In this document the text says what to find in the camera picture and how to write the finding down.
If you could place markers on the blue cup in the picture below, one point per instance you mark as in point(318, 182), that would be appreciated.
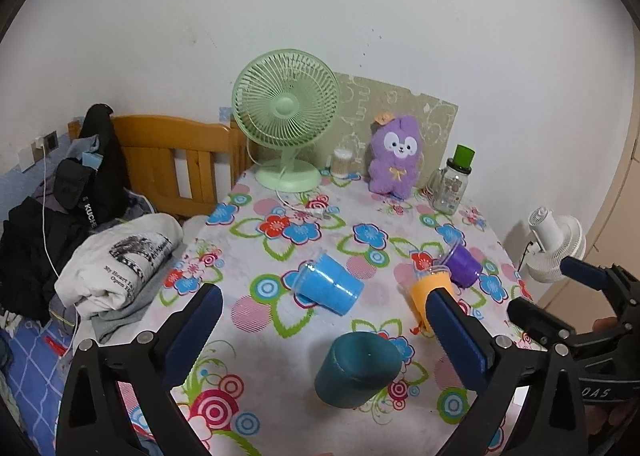
point(327, 283)

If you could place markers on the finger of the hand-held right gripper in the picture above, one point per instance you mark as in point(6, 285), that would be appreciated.
point(537, 320)
point(582, 272)

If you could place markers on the wall socket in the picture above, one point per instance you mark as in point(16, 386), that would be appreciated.
point(45, 145)

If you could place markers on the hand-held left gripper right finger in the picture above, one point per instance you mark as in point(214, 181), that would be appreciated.
point(462, 336)

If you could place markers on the patterned beige board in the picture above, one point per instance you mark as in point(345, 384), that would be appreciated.
point(430, 121)

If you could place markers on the small white fan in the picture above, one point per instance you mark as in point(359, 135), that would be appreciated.
point(555, 246)

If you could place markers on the grey garment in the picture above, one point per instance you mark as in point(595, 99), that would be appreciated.
point(130, 311)

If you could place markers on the blue checkered bedsheet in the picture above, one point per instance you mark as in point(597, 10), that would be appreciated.
point(35, 376)

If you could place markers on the purple cup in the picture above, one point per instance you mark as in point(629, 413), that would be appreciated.
point(465, 263)

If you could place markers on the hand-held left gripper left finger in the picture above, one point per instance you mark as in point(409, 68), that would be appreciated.
point(192, 331)

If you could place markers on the wooden bed headboard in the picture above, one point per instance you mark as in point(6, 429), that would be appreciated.
point(160, 146)

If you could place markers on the black jacket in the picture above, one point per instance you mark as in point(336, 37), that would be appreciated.
point(107, 156)

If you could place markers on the cotton swab container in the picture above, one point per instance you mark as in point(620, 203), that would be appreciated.
point(342, 163)

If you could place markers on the person's right hand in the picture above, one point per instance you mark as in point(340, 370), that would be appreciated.
point(621, 420)

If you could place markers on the teal cup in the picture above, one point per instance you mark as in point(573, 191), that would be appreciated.
point(357, 371)

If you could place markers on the glass bottle with green cap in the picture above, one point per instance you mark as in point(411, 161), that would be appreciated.
point(450, 186)

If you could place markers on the orange cup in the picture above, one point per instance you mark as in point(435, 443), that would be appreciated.
point(424, 293)

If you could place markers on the black clothes pile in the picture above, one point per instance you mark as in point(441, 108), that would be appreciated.
point(30, 256)

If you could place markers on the folded white printed shirt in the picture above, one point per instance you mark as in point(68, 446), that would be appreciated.
point(120, 256)

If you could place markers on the purple plush toy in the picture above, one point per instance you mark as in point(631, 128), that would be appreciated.
point(397, 156)

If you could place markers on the green desk fan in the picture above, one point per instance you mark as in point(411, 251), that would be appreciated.
point(285, 106)

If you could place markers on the floral tablecloth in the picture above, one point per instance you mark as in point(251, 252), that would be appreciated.
point(270, 336)

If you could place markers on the black bag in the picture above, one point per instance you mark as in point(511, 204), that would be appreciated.
point(70, 183)

